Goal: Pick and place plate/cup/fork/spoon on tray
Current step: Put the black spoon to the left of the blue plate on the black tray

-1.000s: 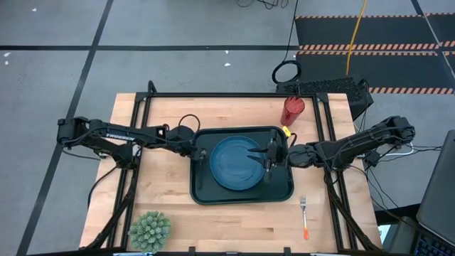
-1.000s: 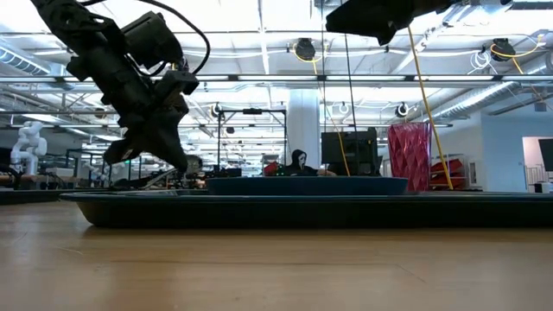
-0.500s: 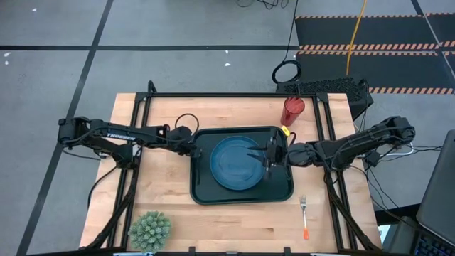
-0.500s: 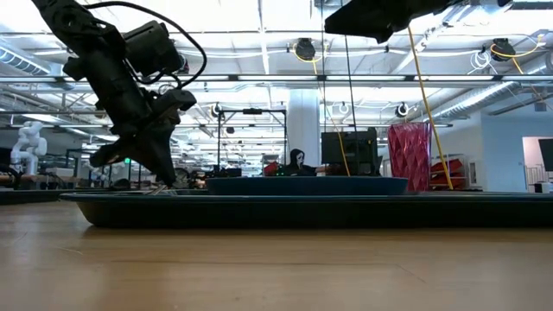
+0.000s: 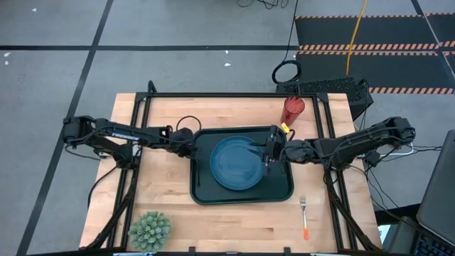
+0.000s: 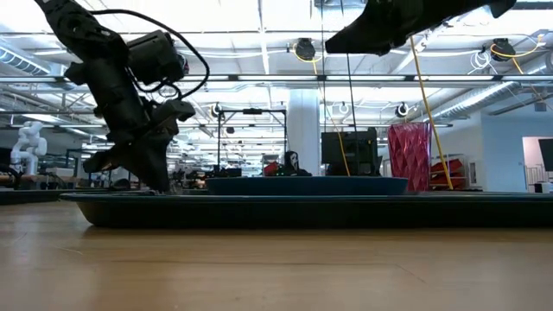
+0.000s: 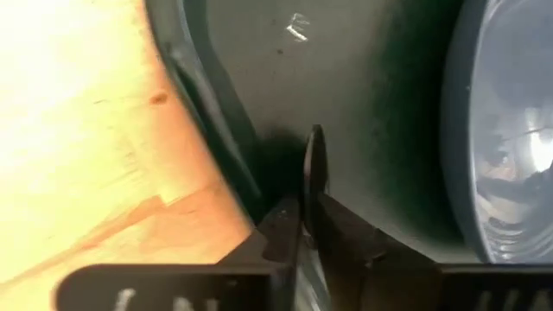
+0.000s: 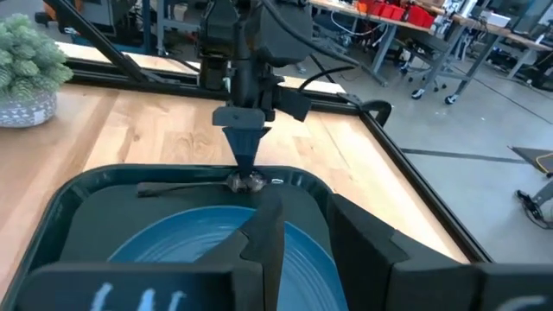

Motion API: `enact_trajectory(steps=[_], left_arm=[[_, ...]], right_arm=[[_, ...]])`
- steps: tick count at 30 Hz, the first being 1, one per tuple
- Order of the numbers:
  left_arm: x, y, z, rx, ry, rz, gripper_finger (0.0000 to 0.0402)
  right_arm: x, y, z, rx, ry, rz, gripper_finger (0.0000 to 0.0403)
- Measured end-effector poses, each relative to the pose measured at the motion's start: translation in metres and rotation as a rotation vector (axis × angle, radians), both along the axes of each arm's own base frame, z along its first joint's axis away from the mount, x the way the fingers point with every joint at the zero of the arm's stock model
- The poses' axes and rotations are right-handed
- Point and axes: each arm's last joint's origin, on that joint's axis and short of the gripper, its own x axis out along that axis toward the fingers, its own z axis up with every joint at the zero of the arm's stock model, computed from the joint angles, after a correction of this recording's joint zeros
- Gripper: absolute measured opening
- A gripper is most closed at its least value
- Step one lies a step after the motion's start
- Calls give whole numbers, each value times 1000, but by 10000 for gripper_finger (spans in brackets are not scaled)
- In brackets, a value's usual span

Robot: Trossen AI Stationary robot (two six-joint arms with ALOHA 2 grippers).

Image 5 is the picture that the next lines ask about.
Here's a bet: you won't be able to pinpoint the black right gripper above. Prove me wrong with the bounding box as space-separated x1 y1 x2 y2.
258 124 288 177

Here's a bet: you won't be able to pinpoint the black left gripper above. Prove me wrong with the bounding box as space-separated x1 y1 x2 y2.
166 127 198 158

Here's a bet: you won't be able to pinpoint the blue round plate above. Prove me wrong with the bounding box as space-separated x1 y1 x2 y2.
208 135 267 191

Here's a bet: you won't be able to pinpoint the dark green plastic tray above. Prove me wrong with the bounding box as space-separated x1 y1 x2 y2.
189 125 295 206

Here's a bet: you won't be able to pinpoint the red plastic cup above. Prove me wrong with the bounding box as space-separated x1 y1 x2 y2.
279 95 306 127

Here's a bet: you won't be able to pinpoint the black perforated computer tower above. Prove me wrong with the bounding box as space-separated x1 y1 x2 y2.
275 76 375 120

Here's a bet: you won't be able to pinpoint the green artificial succulent plant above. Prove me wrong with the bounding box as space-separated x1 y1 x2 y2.
127 210 172 254

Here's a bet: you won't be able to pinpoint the black hazard-striped floor mat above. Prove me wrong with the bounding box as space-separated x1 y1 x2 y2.
294 13 455 96

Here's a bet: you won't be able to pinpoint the computer monitor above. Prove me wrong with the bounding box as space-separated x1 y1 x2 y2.
415 129 455 247

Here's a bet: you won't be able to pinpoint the black keyboard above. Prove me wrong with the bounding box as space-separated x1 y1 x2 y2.
412 230 455 256

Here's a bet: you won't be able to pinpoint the black metal table frame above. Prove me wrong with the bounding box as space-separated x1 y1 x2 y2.
80 80 383 255

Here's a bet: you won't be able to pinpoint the metal fork orange handle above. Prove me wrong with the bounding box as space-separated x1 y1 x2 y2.
299 194 310 241

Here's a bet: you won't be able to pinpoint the black cable with coil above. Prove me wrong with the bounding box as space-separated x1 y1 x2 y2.
271 0 303 85

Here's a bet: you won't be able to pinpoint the yellow cable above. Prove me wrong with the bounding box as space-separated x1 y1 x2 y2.
345 0 369 76

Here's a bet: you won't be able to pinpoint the black cables on floor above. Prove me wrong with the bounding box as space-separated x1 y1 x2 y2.
236 0 289 10

